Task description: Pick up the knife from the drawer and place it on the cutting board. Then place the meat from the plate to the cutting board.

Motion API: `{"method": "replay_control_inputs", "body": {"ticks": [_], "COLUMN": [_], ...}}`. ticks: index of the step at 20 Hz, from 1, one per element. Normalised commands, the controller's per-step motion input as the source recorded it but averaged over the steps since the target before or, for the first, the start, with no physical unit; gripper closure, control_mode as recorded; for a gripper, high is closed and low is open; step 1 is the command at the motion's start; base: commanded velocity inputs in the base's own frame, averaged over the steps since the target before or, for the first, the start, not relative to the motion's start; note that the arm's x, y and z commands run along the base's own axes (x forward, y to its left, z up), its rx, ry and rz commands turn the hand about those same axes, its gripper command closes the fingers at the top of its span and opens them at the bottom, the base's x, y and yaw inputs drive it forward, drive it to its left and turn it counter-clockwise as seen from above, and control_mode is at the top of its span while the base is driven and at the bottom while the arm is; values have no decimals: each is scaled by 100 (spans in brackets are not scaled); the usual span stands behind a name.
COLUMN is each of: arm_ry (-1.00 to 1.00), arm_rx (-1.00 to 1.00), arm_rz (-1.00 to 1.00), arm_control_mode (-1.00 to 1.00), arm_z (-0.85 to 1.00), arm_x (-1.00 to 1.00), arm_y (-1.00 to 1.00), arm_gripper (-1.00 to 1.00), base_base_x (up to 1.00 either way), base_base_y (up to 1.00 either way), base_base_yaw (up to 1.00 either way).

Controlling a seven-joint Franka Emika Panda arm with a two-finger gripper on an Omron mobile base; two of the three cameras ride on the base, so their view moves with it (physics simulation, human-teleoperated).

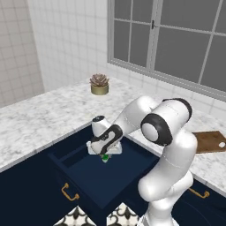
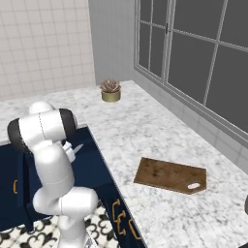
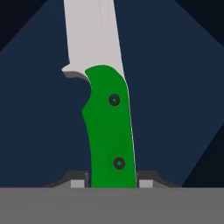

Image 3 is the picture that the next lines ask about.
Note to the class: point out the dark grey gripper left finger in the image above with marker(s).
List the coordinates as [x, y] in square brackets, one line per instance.
[76, 178]

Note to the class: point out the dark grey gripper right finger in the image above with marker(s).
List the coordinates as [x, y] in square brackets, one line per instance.
[147, 178]

